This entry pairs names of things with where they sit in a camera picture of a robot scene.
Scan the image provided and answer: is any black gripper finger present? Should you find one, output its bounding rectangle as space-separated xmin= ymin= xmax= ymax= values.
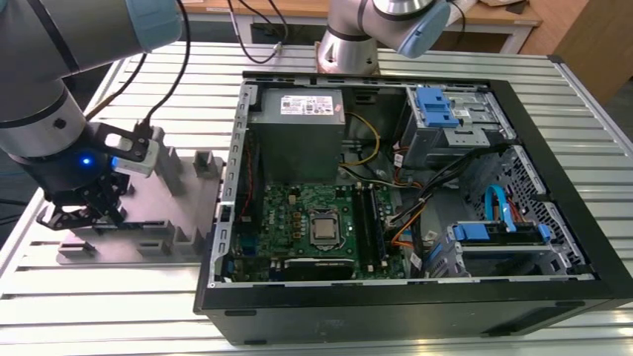
xmin=86 ymin=174 xmax=130 ymax=227
xmin=34 ymin=202 xmax=99 ymax=231

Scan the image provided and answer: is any dark RAM stick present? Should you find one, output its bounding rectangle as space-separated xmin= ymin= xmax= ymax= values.
xmin=370 ymin=202 xmax=387 ymax=263
xmin=90 ymin=221 xmax=166 ymax=228

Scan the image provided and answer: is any black RAM slot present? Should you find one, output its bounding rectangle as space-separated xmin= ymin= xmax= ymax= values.
xmin=353 ymin=183 xmax=373 ymax=270

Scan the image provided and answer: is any gray parts rack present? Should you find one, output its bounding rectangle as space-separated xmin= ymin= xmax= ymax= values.
xmin=55 ymin=125 xmax=226 ymax=265

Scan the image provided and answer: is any green motherboard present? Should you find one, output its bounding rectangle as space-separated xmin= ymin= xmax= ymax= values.
xmin=231 ymin=181 xmax=411 ymax=281

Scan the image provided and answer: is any gray power supply unit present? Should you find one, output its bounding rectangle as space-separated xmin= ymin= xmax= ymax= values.
xmin=249 ymin=88 xmax=347 ymax=179

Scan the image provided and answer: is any silver CPU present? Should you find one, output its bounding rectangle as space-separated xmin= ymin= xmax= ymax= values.
xmin=311 ymin=217 xmax=342 ymax=238

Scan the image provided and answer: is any CPU socket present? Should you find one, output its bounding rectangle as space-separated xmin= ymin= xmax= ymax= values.
xmin=306 ymin=208 xmax=347 ymax=250

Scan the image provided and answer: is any black graphics card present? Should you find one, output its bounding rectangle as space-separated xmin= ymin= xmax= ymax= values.
xmin=282 ymin=257 xmax=355 ymax=281

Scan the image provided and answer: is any black PC case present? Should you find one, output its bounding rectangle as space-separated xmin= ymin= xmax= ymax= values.
xmin=190 ymin=70 xmax=633 ymax=348

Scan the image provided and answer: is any empty blue disk carrier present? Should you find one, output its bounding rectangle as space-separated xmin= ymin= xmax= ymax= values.
xmin=427 ymin=240 xmax=449 ymax=278

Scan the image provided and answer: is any blue drive bay latch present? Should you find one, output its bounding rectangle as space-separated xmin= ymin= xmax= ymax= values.
xmin=414 ymin=86 xmax=458 ymax=128

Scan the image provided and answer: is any metal drive cage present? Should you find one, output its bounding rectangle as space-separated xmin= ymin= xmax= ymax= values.
xmin=401 ymin=83 xmax=515 ymax=170

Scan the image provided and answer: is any hard disk in blue carrier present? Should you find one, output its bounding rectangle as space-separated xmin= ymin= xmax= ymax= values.
xmin=451 ymin=221 xmax=553 ymax=245

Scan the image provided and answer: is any metal disk bay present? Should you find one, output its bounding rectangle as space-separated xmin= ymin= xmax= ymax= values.
xmin=427 ymin=222 xmax=579 ymax=279

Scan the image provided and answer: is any brown wooden cabinet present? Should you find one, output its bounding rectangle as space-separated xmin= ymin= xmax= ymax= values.
xmin=518 ymin=0 xmax=633 ymax=107

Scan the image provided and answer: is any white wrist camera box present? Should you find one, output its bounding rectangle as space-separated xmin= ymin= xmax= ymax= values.
xmin=110 ymin=136 xmax=159 ymax=178

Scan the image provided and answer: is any black camera cable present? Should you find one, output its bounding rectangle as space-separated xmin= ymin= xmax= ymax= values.
xmin=82 ymin=53 xmax=149 ymax=119
xmin=131 ymin=0 xmax=193 ymax=136

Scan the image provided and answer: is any red wire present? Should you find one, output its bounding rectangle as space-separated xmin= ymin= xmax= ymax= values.
xmin=245 ymin=144 xmax=255 ymax=216

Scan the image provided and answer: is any thin cable silver plug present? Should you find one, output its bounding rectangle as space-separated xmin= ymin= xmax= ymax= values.
xmin=226 ymin=0 xmax=286 ymax=65

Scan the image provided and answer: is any yellow wire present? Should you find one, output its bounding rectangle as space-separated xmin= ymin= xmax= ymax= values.
xmin=343 ymin=112 xmax=381 ymax=166

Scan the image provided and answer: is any orange wire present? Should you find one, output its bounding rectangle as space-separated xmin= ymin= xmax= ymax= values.
xmin=389 ymin=213 xmax=426 ymax=249

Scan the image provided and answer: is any black wire bundle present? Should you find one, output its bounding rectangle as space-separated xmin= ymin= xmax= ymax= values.
xmin=389 ymin=142 xmax=510 ymax=227

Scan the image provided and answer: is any blue SATA wire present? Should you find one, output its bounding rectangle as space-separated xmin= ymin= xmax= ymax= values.
xmin=483 ymin=184 xmax=518 ymax=233

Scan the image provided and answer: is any wooden desk white frame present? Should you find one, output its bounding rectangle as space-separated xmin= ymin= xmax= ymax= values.
xmin=182 ymin=0 xmax=542 ymax=55

